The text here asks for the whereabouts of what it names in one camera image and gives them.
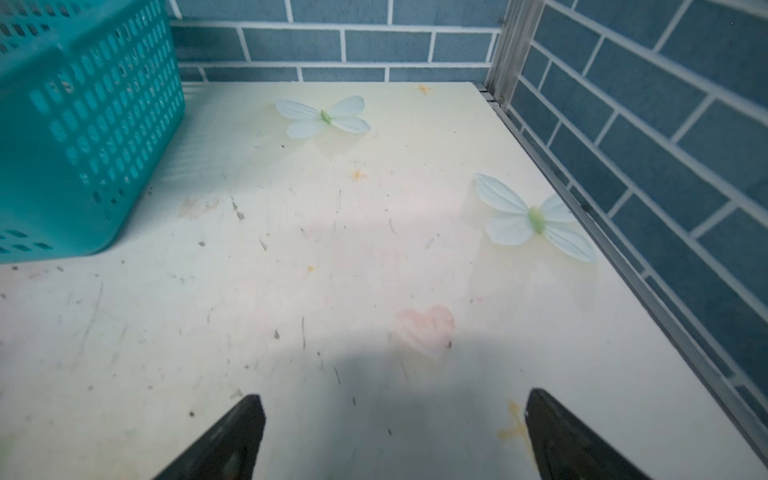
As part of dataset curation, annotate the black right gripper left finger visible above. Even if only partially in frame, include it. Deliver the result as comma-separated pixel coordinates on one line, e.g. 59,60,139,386
155,394,266,480

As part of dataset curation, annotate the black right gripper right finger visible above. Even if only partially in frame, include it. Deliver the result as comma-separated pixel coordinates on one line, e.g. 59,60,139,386
525,388,649,480

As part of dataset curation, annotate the teal plastic basket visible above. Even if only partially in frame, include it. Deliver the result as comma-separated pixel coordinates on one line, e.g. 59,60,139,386
1,1,185,264

